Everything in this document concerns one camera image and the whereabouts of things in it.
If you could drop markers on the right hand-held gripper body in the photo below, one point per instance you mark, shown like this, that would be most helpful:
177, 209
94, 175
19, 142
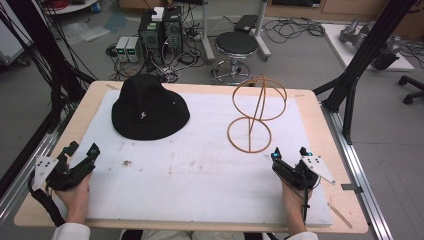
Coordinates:
295, 175

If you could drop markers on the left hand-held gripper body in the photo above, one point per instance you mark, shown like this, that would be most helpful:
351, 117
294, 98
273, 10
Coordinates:
66, 176

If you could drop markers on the black bucket hat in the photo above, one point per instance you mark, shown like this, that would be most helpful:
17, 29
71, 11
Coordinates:
150, 110

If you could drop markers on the person's left hand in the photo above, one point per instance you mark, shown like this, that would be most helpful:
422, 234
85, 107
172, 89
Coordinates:
76, 198

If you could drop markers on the person's right hand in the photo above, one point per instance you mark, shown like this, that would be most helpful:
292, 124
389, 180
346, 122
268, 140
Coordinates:
293, 203

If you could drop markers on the thin wooden stick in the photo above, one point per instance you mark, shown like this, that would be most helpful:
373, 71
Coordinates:
340, 215

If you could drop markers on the white foam mat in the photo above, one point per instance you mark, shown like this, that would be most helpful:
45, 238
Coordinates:
200, 173

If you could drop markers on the grey power supply unit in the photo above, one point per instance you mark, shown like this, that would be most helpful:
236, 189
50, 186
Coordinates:
133, 49
121, 48

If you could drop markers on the white platform board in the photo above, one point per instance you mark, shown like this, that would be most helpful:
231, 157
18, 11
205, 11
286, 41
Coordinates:
336, 43

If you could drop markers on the person's lap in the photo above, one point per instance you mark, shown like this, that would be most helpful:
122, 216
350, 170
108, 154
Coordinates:
193, 235

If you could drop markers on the black round stool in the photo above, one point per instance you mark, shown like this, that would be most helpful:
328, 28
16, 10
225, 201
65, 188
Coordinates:
236, 46

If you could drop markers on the grey cart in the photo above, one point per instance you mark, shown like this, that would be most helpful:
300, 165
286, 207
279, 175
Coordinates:
11, 40

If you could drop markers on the black office chair base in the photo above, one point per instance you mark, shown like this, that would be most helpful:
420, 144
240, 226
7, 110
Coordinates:
411, 88

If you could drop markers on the black computer tower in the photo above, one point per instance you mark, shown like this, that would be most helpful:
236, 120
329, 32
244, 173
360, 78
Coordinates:
173, 31
151, 36

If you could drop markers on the black flat box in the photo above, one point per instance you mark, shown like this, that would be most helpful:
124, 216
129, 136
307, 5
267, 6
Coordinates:
246, 23

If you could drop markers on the white round table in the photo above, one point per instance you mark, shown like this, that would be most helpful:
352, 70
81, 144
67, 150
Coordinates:
71, 6

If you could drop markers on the white box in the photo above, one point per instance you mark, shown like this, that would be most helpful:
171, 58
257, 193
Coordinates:
158, 14

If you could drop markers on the aluminium rail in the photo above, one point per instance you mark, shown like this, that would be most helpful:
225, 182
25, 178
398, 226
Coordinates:
360, 173
30, 170

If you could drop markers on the grey metal bracket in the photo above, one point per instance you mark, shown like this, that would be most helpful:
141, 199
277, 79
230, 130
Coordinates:
351, 188

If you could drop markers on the black metal frame post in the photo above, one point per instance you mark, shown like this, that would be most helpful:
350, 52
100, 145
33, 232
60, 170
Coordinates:
363, 56

